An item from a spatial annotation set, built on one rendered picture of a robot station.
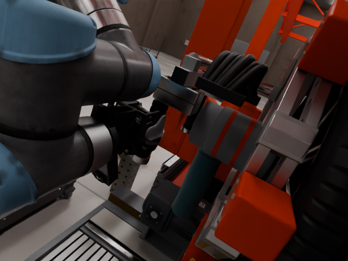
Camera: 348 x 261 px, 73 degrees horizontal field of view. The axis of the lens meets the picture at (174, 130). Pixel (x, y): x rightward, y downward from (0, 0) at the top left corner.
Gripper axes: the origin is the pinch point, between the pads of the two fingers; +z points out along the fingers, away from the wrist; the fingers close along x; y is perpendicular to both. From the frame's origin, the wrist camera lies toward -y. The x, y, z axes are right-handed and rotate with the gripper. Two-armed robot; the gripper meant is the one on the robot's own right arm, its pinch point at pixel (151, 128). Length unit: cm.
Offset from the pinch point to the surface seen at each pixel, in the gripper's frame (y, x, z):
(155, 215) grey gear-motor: -51, -2, 39
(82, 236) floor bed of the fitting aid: -77, 24, 30
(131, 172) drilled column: -62, 29, 73
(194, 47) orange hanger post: 20, 18, 60
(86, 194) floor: -83, 46, 59
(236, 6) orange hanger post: 41, 7, 60
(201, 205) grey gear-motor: -40, -17, 48
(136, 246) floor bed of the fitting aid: -75, 0, 42
